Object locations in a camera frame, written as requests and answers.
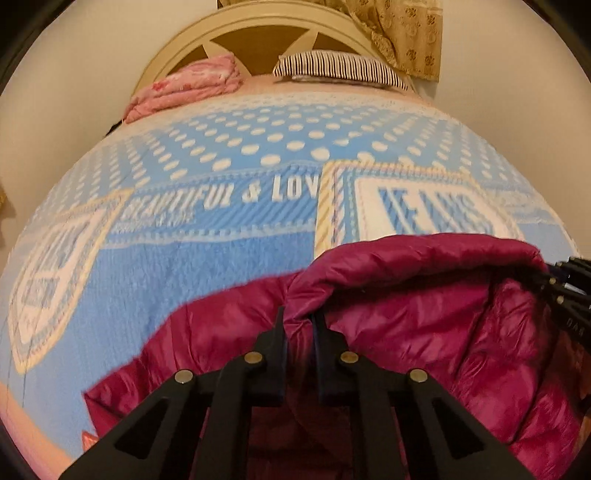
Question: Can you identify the folded pink blanket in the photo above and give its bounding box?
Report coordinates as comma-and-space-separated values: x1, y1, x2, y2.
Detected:
122, 53, 242, 124

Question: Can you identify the black object beside bed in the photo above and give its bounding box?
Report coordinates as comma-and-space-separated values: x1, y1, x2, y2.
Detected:
105, 120, 123, 137

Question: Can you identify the beige curtain behind headboard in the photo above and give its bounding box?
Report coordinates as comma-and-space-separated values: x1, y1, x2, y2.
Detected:
216, 0, 445, 83

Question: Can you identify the pink and blue bedspread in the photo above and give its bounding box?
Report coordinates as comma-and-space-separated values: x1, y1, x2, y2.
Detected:
1, 76, 577, 479

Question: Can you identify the magenta puffer jacket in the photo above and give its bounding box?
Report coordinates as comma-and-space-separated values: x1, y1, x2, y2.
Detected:
84, 234, 590, 479

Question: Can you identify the cream wooden headboard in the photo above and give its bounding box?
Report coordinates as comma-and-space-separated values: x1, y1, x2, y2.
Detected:
134, 1, 383, 91

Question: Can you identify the striped pillow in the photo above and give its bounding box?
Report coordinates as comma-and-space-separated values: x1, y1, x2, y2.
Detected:
273, 50, 409, 90

